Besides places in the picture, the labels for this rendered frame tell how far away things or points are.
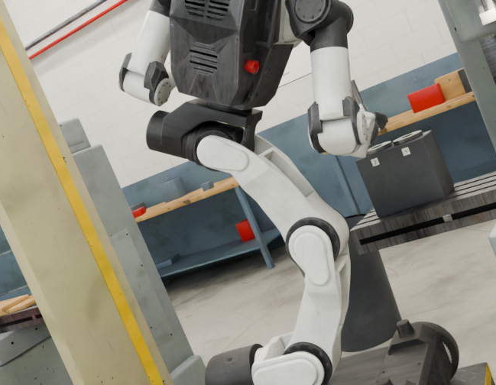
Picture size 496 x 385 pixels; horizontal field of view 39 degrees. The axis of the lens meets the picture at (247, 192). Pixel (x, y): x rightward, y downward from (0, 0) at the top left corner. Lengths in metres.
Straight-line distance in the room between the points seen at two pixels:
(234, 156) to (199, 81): 0.21
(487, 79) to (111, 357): 1.70
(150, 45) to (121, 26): 6.03
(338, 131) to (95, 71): 6.70
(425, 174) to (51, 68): 6.94
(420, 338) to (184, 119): 0.89
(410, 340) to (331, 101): 0.76
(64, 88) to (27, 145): 5.79
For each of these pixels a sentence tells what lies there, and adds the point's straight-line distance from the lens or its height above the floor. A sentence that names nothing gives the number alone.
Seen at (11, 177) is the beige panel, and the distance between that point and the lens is 2.74.
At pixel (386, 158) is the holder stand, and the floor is 1.09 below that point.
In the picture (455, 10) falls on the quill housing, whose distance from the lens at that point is 1.98.
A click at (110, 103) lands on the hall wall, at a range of 8.20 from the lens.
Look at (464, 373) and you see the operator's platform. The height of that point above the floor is 0.40.
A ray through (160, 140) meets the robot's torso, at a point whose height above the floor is 1.39.
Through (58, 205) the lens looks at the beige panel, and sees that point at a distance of 2.84.
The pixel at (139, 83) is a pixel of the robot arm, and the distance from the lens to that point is 1.94.
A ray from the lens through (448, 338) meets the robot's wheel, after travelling 2.20.
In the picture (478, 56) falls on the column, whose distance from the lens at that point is 2.45.
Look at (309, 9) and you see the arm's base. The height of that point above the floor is 1.53.
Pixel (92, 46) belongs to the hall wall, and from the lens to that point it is 8.22.
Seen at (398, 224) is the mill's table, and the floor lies 0.90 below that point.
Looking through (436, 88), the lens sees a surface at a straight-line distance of 5.87.
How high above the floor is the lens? 1.35
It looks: 5 degrees down
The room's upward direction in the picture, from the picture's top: 23 degrees counter-clockwise
